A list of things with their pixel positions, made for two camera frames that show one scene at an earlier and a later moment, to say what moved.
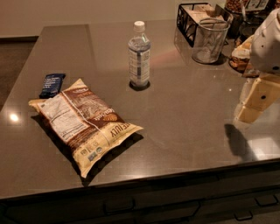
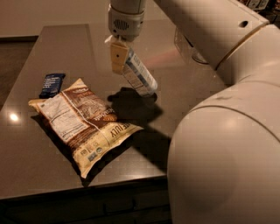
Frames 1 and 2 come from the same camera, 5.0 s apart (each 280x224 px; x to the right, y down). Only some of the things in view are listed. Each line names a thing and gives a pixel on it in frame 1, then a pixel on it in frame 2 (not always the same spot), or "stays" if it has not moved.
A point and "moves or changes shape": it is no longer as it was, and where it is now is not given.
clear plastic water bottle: [139, 51] moves or changes shape
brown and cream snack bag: [82, 123] stays
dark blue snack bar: [52, 85] stays
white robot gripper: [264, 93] -> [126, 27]
